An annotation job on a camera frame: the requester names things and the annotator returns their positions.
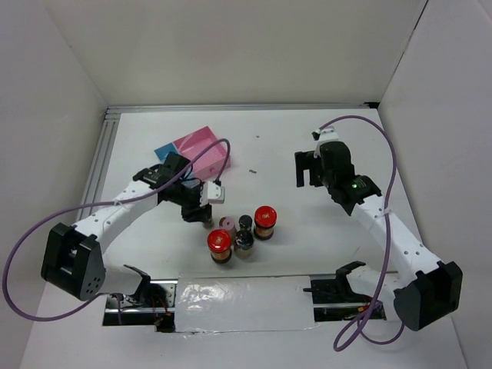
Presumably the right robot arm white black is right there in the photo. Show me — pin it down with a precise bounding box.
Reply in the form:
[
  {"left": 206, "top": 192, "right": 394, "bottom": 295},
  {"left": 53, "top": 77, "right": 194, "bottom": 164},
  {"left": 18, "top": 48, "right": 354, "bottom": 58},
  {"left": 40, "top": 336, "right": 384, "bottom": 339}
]
[{"left": 294, "top": 141, "right": 463, "bottom": 331}]

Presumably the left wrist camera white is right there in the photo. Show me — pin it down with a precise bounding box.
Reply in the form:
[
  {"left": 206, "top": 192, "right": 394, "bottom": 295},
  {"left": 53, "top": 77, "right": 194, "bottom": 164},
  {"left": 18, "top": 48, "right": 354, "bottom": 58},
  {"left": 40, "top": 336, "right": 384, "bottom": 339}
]
[{"left": 201, "top": 181, "right": 225, "bottom": 206}]

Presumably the black-cap spice bottle front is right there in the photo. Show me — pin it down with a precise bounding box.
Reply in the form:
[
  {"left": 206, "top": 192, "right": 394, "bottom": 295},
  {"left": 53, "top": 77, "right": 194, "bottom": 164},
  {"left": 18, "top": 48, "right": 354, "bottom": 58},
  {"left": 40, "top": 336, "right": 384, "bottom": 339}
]
[{"left": 234, "top": 230, "right": 254, "bottom": 259}]

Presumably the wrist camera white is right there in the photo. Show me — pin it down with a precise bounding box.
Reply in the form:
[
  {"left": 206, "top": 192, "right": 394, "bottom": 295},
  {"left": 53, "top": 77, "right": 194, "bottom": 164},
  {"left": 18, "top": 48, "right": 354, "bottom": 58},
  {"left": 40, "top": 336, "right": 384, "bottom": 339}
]
[
  {"left": 311, "top": 127, "right": 339, "bottom": 158},
  {"left": 201, "top": 181, "right": 225, "bottom": 206}
]

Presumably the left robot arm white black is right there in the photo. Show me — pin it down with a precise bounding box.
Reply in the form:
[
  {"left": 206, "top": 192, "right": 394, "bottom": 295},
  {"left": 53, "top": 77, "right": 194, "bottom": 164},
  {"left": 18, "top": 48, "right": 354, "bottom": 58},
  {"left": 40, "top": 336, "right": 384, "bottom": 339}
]
[{"left": 41, "top": 153, "right": 225, "bottom": 307}]

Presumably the pink drawer box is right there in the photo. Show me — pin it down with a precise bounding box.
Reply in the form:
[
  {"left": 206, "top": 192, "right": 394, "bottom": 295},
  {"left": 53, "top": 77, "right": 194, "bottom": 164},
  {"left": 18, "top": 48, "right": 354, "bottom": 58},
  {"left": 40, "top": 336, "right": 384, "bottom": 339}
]
[{"left": 172, "top": 125, "right": 232, "bottom": 181}]

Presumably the pink-cap spice bottle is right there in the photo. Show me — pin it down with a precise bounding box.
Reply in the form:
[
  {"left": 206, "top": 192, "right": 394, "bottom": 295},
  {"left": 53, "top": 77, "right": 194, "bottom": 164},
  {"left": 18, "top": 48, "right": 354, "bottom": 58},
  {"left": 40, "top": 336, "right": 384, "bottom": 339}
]
[{"left": 219, "top": 216, "right": 237, "bottom": 240}]

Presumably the aluminium rail back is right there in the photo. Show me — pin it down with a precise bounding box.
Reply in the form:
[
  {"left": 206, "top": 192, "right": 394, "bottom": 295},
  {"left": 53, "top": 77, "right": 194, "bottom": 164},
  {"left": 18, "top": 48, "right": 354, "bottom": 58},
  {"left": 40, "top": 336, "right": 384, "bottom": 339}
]
[{"left": 106, "top": 101, "right": 380, "bottom": 115}]

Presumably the red-cap jar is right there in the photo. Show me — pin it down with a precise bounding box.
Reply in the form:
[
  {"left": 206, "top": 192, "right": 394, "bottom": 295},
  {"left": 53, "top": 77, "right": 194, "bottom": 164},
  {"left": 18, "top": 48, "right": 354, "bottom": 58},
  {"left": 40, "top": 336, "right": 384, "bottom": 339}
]
[
  {"left": 254, "top": 205, "right": 278, "bottom": 241},
  {"left": 207, "top": 229, "right": 233, "bottom": 264}
]

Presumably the purple cable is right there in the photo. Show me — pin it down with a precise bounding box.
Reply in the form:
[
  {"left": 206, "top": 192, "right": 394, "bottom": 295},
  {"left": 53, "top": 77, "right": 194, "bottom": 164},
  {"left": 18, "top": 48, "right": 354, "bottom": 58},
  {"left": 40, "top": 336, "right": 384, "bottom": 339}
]
[
  {"left": 318, "top": 115, "right": 405, "bottom": 352},
  {"left": 1, "top": 138, "right": 231, "bottom": 322}
]

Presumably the white taped front cover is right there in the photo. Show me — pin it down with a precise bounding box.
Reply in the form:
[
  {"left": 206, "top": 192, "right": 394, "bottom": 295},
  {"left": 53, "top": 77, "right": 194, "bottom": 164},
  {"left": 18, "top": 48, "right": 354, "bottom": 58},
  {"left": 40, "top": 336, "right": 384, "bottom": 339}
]
[{"left": 175, "top": 276, "right": 316, "bottom": 333}]

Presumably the blue drawer box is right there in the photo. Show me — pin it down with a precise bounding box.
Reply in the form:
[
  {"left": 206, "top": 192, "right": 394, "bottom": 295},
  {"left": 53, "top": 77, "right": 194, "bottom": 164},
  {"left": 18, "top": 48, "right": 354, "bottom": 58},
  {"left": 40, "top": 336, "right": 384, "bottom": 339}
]
[{"left": 154, "top": 142, "right": 178, "bottom": 163}]

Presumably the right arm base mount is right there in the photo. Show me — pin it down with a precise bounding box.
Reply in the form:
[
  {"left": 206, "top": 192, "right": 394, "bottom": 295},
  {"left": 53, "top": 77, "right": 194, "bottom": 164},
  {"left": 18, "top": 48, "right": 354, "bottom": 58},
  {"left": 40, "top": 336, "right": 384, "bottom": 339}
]
[{"left": 303, "top": 261, "right": 380, "bottom": 323}]

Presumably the small black-cap spice bottle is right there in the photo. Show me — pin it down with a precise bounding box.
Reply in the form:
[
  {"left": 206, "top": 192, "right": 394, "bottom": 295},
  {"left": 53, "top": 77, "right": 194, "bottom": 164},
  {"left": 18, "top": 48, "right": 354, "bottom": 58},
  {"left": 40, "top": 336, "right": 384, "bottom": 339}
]
[{"left": 203, "top": 218, "right": 214, "bottom": 229}]

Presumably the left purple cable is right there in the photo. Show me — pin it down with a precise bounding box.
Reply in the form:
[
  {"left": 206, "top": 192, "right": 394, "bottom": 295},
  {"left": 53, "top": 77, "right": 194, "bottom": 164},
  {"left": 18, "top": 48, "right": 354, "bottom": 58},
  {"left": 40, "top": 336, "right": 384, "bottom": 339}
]
[{"left": 1, "top": 138, "right": 231, "bottom": 322}]

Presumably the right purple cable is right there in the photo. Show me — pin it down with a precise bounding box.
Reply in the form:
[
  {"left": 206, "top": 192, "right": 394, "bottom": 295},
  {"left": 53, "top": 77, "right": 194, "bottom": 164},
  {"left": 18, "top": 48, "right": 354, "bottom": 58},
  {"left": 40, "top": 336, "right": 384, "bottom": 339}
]
[{"left": 318, "top": 115, "right": 405, "bottom": 352}]

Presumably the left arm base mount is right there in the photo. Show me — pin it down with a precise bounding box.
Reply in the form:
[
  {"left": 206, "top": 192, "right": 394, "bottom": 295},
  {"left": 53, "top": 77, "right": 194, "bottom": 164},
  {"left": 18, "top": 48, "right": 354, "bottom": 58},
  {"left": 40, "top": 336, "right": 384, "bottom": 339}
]
[{"left": 102, "top": 265, "right": 178, "bottom": 333}]

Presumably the black-cap spice bottle rear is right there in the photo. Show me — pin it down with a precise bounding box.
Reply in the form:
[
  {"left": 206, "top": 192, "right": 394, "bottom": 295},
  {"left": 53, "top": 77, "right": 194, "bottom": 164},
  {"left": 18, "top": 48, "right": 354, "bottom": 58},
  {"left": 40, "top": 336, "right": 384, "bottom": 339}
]
[{"left": 238, "top": 214, "right": 253, "bottom": 231}]

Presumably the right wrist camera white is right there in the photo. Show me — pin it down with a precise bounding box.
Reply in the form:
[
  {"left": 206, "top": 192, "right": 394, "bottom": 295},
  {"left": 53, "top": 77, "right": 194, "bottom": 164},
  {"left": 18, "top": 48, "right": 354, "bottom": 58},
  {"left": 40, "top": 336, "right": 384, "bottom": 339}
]
[{"left": 311, "top": 127, "right": 339, "bottom": 158}]

